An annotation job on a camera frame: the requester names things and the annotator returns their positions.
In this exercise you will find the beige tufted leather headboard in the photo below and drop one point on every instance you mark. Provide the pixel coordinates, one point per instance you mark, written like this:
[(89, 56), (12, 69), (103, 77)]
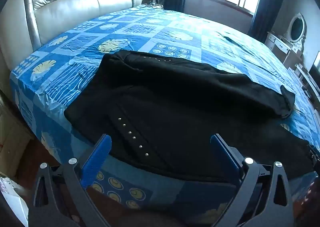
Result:
[(72, 4)]

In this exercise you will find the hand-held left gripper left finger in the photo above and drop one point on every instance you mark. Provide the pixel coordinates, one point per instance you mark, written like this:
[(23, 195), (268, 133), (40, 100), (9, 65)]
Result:
[(98, 160)]

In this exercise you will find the blue patterned bed sheet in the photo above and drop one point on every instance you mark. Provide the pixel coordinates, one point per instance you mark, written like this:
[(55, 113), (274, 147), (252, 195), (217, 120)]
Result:
[(175, 34)]

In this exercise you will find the white television stand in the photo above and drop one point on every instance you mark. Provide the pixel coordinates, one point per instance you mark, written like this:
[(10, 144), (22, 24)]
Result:
[(306, 79)]

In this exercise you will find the black television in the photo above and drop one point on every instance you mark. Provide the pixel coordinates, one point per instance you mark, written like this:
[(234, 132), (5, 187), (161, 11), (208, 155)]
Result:
[(315, 65)]

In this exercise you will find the oval white-framed mirror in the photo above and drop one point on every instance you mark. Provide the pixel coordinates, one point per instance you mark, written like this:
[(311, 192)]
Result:
[(297, 28)]

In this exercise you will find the black pants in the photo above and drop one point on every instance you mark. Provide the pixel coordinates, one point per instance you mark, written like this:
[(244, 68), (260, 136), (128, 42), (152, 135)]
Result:
[(175, 106)]

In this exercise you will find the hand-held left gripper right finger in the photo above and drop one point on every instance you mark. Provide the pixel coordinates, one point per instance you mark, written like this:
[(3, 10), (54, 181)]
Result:
[(226, 159)]

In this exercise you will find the white paper bag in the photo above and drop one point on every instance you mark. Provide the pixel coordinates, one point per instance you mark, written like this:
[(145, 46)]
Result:
[(12, 197)]

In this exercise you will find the white dressing table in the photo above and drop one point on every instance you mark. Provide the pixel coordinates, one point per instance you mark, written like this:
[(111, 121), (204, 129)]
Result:
[(280, 46)]

